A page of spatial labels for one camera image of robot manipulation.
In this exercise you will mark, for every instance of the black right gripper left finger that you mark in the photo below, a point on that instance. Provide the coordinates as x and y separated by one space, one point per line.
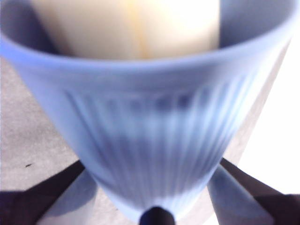
28 201

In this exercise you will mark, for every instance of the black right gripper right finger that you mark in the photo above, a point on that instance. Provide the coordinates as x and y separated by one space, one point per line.
269 204

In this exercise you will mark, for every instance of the blue ribbed plastic cup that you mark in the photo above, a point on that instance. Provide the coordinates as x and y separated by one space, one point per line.
150 117

